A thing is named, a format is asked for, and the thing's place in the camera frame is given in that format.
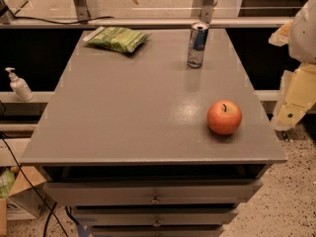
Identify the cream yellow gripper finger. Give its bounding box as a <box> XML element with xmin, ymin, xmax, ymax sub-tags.
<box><xmin>269</xmin><ymin>20</ymin><xmax>292</xmax><ymax>46</ymax></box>
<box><xmin>271</xmin><ymin>63</ymin><xmax>316</xmax><ymax>131</ymax></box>

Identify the red yellow apple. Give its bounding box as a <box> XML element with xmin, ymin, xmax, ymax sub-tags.
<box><xmin>206</xmin><ymin>100</ymin><xmax>242</xmax><ymax>135</ymax></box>

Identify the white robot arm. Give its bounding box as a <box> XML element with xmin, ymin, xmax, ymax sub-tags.
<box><xmin>269</xmin><ymin>0</ymin><xmax>316</xmax><ymax>131</ymax></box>

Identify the green jalapeno chip bag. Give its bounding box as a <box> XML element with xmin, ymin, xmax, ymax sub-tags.
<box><xmin>83</xmin><ymin>27</ymin><xmax>149</xmax><ymax>53</ymax></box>

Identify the blue silver energy drink can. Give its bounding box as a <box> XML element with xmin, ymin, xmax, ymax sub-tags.
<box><xmin>188</xmin><ymin>22</ymin><xmax>209</xmax><ymax>68</ymax></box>

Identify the white pump dispenser bottle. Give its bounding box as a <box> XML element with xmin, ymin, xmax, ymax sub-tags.
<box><xmin>6</xmin><ymin>67</ymin><xmax>34</xmax><ymax>102</ymax></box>

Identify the cardboard box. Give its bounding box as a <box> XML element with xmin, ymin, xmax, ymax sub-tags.
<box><xmin>0</xmin><ymin>166</ymin><xmax>46</xmax><ymax>237</ymax></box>

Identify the grey metal frame post right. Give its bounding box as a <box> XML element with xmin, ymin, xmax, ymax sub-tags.
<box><xmin>200</xmin><ymin>0</ymin><xmax>216</xmax><ymax>23</ymax></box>

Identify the grey metal frame post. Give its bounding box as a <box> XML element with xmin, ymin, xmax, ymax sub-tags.
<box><xmin>200</xmin><ymin>0</ymin><xmax>216</xmax><ymax>23</ymax></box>
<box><xmin>73</xmin><ymin>0</ymin><xmax>90</xmax><ymax>21</ymax></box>

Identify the black cable on ledge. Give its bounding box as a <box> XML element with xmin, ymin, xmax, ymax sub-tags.
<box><xmin>13</xmin><ymin>15</ymin><xmax>115</xmax><ymax>26</ymax></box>

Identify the black cable on floor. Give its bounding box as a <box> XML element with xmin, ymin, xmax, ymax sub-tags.
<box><xmin>0</xmin><ymin>131</ymin><xmax>80</xmax><ymax>237</ymax></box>

